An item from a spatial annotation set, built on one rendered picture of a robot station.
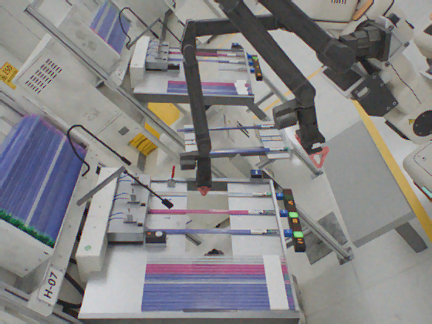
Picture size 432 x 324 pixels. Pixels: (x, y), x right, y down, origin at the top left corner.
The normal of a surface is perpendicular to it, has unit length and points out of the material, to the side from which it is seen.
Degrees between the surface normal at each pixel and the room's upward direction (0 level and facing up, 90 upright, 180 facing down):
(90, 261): 90
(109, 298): 44
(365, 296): 0
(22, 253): 90
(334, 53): 90
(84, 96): 90
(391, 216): 0
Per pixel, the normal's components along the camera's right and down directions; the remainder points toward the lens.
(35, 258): 0.03, 0.61
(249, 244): 0.04, -0.79
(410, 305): -0.66, -0.59
